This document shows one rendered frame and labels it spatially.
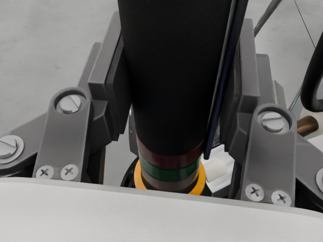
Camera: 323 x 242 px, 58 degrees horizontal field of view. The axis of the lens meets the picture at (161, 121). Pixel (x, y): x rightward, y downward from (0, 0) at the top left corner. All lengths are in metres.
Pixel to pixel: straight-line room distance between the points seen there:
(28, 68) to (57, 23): 0.61
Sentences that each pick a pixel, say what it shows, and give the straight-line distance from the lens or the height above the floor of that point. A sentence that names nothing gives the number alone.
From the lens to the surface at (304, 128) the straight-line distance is 0.25.
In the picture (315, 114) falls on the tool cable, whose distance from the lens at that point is 0.26.
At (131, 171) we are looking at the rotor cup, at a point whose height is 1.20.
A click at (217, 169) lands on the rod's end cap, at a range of 0.21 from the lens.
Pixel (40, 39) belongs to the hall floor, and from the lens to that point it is 2.87.
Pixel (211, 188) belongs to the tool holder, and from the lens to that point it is 0.21.
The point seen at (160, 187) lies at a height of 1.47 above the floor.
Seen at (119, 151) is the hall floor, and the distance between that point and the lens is 1.91.
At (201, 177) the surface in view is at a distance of 0.18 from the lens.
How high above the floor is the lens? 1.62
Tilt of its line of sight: 53 degrees down
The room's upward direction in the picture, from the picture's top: 1 degrees counter-clockwise
